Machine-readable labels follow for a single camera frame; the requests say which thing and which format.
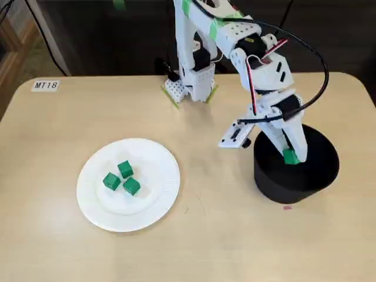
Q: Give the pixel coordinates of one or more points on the wooden shelf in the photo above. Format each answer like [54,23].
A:
[17,38]

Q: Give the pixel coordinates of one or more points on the black plug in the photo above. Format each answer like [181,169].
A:
[170,72]

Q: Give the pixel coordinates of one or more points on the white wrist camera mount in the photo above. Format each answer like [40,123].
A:
[232,136]

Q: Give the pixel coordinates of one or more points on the green tape piece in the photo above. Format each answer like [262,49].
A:
[119,4]

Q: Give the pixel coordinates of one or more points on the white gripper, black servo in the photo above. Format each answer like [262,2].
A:
[294,124]

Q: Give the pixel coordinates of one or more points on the white MT18 label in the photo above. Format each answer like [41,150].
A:
[45,85]

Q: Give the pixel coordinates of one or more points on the green block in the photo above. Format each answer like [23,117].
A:
[131,186]
[111,181]
[125,169]
[291,157]

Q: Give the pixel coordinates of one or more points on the black pot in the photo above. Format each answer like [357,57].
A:
[293,188]

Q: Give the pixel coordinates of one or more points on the white paper plate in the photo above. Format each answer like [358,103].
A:
[129,211]

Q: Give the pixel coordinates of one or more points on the light grey post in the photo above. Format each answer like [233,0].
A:
[43,17]

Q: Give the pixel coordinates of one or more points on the green tape band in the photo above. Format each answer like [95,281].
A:
[216,28]
[186,6]

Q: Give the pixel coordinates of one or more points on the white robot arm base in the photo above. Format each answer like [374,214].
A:
[176,89]

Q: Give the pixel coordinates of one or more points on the green tape strip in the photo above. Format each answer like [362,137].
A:
[170,98]
[213,94]

